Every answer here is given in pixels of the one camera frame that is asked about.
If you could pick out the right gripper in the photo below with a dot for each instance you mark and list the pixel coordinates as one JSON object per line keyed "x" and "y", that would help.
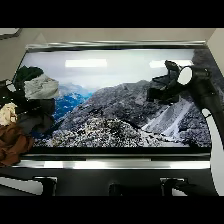
{"x": 163, "y": 89}

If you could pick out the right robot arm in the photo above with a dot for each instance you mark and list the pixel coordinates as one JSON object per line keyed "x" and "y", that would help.
{"x": 207, "y": 91}

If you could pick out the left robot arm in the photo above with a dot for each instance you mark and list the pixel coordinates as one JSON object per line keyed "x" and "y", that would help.
{"x": 7, "y": 95}

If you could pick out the grey-green garment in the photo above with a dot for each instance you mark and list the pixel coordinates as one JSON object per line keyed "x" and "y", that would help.
{"x": 41, "y": 88}

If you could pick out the dark grey garment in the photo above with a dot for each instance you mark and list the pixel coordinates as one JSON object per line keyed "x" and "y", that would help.
{"x": 36, "y": 116}

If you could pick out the dark green garment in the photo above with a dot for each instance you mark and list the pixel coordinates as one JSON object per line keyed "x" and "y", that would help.
{"x": 28, "y": 72}

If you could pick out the cream garment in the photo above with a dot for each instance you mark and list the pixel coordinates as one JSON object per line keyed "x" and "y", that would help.
{"x": 7, "y": 113}

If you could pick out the brown garment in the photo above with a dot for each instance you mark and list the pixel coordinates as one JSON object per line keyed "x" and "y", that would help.
{"x": 13, "y": 143}

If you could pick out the silver frame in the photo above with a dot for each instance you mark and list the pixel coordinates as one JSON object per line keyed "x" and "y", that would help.
{"x": 110, "y": 164}

